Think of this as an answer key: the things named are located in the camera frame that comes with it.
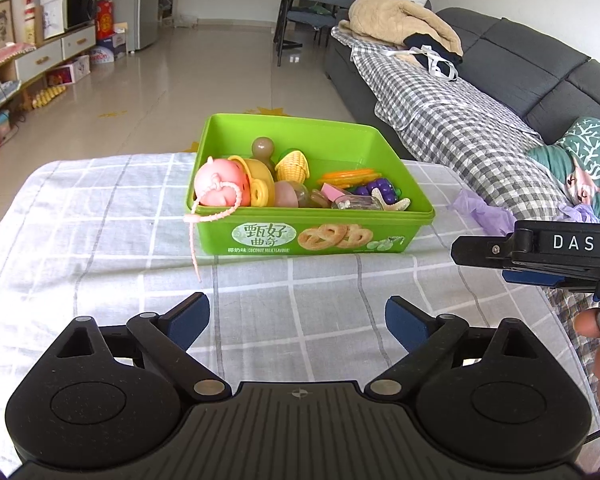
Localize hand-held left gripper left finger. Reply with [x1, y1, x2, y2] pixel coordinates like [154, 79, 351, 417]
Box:
[45, 292, 232, 403]

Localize red gift box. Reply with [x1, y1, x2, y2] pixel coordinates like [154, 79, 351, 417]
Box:
[96, 0, 115, 41]

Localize white box with red print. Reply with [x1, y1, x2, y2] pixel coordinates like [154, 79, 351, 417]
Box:
[47, 54, 91, 85]

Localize teal printed pillow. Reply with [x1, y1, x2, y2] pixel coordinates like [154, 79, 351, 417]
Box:
[527, 117, 600, 223]

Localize grey gingham sofa cover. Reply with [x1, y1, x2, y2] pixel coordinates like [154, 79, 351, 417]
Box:
[350, 42, 581, 221]

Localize pink clear capsule ball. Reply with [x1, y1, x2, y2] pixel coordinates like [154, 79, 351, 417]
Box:
[274, 181, 310, 208]

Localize green plastic cookie box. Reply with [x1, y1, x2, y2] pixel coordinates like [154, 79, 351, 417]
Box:
[186, 113, 436, 256]

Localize purple rubber glove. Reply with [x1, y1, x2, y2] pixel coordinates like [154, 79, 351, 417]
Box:
[447, 189, 518, 236]
[560, 202, 600, 223]

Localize dark grey sofa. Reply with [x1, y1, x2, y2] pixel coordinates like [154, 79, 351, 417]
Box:
[325, 7, 600, 151]

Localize tan starfish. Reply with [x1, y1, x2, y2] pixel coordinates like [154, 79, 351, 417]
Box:
[370, 190, 411, 212]

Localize purple toy grapes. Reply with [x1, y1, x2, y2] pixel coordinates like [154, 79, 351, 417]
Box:
[352, 177, 398, 198]

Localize pink pig toy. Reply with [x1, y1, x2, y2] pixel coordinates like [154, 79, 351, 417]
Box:
[185, 156, 253, 282]

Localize silver fridge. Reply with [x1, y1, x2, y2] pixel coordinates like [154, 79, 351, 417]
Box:
[92, 0, 162, 52]

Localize blue and white carton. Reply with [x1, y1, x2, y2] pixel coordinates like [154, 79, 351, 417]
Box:
[91, 30, 128, 63]

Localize orange toy pumpkin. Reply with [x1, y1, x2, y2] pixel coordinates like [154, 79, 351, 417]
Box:
[317, 167, 381, 188]

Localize yellow toy corn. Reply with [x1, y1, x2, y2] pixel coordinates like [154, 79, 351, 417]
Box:
[275, 149, 312, 183]

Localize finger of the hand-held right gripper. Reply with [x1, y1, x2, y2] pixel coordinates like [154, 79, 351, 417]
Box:
[501, 269, 566, 288]
[451, 234, 518, 267]

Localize black garment with white straps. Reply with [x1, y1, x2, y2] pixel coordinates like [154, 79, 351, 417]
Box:
[402, 32, 463, 81]

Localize beige blanket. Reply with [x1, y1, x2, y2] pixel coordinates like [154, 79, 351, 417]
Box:
[339, 0, 465, 66]

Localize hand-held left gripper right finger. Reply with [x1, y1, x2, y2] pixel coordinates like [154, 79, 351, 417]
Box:
[365, 296, 551, 403]

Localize white low cabinet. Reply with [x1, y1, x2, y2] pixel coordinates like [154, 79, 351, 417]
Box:
[0, 25, 98, 126]

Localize row of yellow toys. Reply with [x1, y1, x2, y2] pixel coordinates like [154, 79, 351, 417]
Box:
[32, 85, 67, 110]

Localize yellow toy cup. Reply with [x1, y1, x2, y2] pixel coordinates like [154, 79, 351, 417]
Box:
[228, 155, 276, 208]

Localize pink case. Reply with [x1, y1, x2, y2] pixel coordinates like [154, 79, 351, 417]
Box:
[321, 183, 351, 203]

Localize clear plastic case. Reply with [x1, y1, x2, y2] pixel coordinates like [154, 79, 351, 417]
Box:
[331, 195, 383, 211]

